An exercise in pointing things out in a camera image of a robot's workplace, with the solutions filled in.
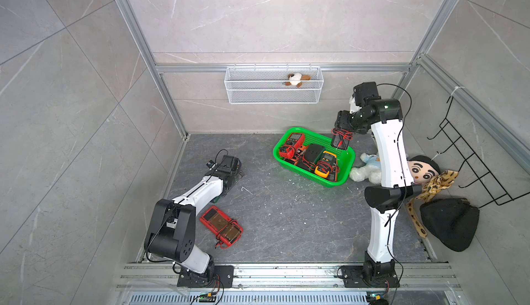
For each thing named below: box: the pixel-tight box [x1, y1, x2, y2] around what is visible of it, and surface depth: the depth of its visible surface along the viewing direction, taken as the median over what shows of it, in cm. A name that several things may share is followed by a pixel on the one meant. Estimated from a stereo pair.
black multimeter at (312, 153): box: [296, 144, 326, 172], surface depth 102 cm
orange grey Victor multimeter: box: [325, 165, 340, 183], surface depth 97 cm
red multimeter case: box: [198, 205, 243, 250], surface depth 83 cm
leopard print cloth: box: [405, 170, 459, 239], surface depth 76 cm
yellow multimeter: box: [313, 150, 339, 182], surface depth 97 cm
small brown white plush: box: [284, 72, 312, 89], surface depth 90 cm
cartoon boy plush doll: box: [406, 154, 441, 187], surface depth 83 cm
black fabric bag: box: [419, 198, 481, 252], surface depth 68 cm
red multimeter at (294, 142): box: [278, 132, 306, 159], surface depth 103 cm
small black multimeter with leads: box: [331, 128, 354, 152], surface depth 80 cm
